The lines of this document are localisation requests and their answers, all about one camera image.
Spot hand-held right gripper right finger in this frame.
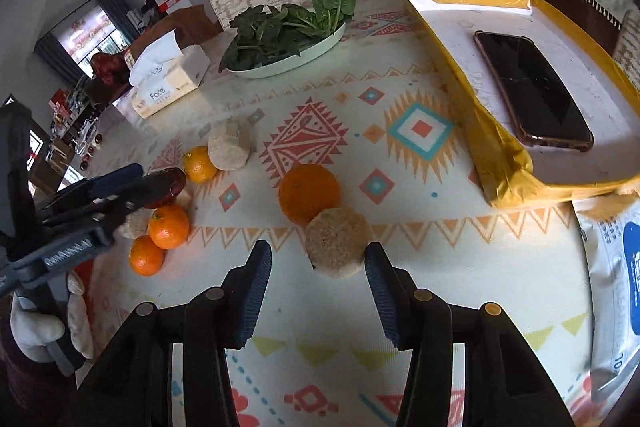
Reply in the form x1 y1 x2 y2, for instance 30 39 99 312
364 242 576 427

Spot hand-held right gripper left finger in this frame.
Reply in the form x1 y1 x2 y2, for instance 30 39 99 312
75 239 273 427

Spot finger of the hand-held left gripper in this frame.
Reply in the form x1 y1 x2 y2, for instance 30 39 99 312
40 163 145 210
42 179 173 230

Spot small orange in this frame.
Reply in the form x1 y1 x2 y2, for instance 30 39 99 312
129 235 166 278
182 146 218 184
149 204 191 251

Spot large orange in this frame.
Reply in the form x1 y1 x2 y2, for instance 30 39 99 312
278 163 343 228

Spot person's left forearm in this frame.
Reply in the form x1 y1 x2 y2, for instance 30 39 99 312
0 307 83 427

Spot person's left hand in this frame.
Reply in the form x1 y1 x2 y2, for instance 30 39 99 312
10 269 96 364

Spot red bag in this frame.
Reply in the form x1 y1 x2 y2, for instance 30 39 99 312
90 52 132 88

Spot white tissue box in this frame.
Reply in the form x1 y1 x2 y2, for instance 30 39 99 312
129 29 211 120

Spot dark grey curtain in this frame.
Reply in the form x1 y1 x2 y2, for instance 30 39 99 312
34 32 76 84
95 0 142 48

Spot yellow-rimmed white tray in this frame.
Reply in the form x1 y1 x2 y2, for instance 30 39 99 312
399 0 640 210

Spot patterned tablecloth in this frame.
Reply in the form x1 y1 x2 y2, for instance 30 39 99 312
82 0 640 427

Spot wooden chair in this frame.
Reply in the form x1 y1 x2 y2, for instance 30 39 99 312
167 4 223 48

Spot white oval plate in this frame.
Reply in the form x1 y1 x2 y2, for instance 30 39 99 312
220 21 347 80

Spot green spinach leaves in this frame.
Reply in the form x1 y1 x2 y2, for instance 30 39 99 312
218 0 357 72

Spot white plastic packet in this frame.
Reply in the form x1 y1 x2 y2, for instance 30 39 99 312
572 194 640 403

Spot black smartphone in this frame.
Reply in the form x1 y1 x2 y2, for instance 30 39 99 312
473 30 595 152

